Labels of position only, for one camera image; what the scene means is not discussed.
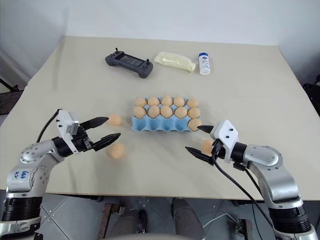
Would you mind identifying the black stand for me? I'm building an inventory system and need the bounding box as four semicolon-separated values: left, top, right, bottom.
0;76;26;116

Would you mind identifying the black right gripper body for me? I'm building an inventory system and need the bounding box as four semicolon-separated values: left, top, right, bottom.
211;138;223;161

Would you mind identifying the blue egg tray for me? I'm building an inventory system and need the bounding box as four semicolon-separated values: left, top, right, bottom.
131;98;203;133

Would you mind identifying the black equipment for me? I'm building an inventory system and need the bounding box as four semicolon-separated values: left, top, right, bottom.
302;74;320;111

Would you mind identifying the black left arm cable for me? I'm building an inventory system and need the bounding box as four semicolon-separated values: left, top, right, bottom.
36;108;63;144

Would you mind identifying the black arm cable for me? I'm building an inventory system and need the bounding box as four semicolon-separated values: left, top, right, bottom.
212;149;277;232
36;108;63;144
233;161;275;227

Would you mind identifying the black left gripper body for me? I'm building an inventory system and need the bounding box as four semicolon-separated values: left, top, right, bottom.
71;124;97;152

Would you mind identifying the rusty metal bracket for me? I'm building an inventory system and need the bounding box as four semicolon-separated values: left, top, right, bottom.
96;203;113;240
236;218;254;240

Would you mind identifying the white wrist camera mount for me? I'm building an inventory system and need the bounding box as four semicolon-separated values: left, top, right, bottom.
56;109;81;153
209;119;239;164

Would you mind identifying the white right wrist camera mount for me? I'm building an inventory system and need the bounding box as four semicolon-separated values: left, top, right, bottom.
209;119;239;164

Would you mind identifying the white floor cable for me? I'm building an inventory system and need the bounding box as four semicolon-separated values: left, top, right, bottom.
201;211;239;229

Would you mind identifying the dark rounded shape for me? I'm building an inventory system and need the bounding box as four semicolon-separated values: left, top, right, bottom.
171;198;204;236
116;206;148;236

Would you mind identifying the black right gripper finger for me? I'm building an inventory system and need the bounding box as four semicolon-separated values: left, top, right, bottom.
185;146;215;166
197;124;214;135

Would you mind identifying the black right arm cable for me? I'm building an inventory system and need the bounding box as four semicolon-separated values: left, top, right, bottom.
212;149;277;232
233;161;275;227

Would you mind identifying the grey handheld remote controller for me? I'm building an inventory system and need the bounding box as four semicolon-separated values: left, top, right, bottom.
104;47;154;80

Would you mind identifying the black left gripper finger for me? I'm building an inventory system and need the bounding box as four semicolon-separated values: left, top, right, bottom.
80;116;110;131
93;132;122;152

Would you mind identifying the clear bag of yellowish granules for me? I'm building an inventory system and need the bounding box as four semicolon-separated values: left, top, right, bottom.
153;51;196;74

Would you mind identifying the white bottle with blue label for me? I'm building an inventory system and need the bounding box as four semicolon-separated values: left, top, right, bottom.
198;52;212;76

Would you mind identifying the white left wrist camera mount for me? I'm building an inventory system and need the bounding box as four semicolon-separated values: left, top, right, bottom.
56;109;81;153

